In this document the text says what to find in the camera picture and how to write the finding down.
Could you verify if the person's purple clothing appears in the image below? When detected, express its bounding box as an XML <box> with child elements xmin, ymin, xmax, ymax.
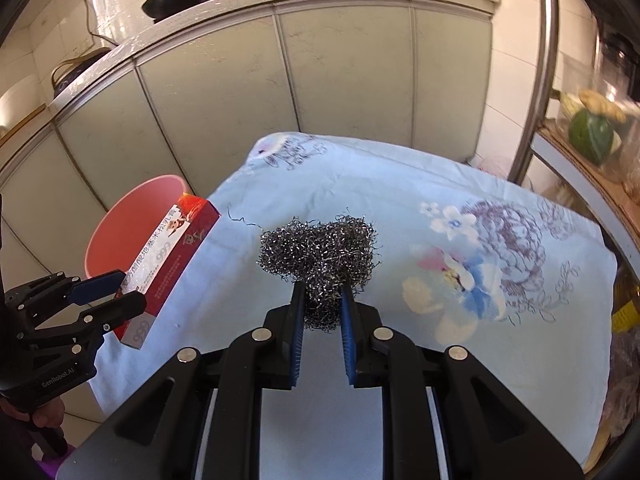
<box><xmin>32</xmin><ymin>452</ymin><xmax>68</xmax><ymax>480</ymax></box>

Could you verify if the dark countertop appliance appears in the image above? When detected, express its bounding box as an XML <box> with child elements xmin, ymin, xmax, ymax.
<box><xmin>50</xmin><ymin>50</ymin><xmax>111</xmax><ymax>101</ymax></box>

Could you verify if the black wall cable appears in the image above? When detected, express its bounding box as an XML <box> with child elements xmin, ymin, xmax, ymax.
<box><xmin>80</xmin><ymin>0</ymin><xmax>116</xmax><ymax>51</ymax></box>

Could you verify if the green squash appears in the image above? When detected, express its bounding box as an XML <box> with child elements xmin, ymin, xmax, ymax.
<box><xmin>567</xmin><ymin>110</ymin><xmax>615</xmax><ymax>165</ymax></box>

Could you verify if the clear plastic container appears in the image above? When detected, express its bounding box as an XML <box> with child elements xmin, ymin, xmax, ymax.
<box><xmin>557</xmin><ymin>52</ymin><xmax>640</xmax><ymax>166</ymax></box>

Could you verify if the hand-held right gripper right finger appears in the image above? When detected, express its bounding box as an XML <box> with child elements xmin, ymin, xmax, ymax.
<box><xmin>340</xmin><ymin>280</ymin><xmax>586</xmax><ymax>480</ymax></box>

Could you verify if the red white medicine box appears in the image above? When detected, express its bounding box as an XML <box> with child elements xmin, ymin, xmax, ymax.
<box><xmin>119</xmin><ymin>194</ymin><xmax>221</xmax><ymax>351</ymax></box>

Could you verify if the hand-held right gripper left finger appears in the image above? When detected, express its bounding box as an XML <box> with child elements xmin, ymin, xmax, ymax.
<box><xmin>57</xmin><ymin>280</ymin><xmax>307</xmax><ymax>480</ymax></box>

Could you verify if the metal shelf rack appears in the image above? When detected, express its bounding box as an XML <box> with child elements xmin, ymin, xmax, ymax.
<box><xmin>507</xmin><ymin>0</ymin><xmax>640</xmax><ymax>476</ymax></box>

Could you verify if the steel wool scrubber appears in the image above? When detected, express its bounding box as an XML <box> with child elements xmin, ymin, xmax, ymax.
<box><xmin>256</xmin><ymin>208</ymin><xmax>382</xmax><ymax>333</ymax></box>

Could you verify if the person's left hand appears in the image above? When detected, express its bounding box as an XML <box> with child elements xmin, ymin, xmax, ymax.
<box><xmin>0</xmin><ymin>394</ymin><xmax>67</xmax><ymax>428</ymax></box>

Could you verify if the ginger root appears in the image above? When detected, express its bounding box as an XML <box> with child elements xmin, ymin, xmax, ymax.
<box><xmin>578</xmin><ymin>90</ymin><xmax>627</xmax><ymax>123</ymax></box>

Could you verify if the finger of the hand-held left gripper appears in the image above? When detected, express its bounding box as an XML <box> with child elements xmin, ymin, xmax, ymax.
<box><xmin>20</xmin><ymin>290</ymin><xmax>147</xmax><ymax>346</ymax></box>
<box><xmin>5</xmin><ymin>270</ymin><xmax>127</xmax><ymax>311</ymax></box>

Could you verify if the yellow oil bottle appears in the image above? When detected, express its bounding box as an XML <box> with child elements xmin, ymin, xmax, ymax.
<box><xmin>610</xmin><ymin>270</ymin><xmax>640</xmax><ymax>336</ymax></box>

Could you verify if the pink plastic bin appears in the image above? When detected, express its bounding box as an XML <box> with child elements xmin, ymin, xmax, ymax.
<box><xmin>84</xmin><ymin>175</ymin><xmax>193</xmax><ymax>281</ymax></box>

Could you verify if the grey kitchen cabinet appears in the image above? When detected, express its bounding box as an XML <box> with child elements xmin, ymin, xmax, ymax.
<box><xmin>0</xmin><ymin>0</ymin><xmax>503</xmax><ymax>271</ymax></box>

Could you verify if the brown cardboard sheet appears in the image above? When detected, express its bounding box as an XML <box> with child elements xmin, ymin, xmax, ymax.
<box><xmin>537</xmin><ymin>120</ymin><xmax>640</xmax><ymax>226</ymax></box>

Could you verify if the pale blue floral cloth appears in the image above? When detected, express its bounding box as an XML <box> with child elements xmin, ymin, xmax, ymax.
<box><xmin>87</xmin><ymin>131</ymin><xmax>618</xmax><ymax>480</ymax></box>

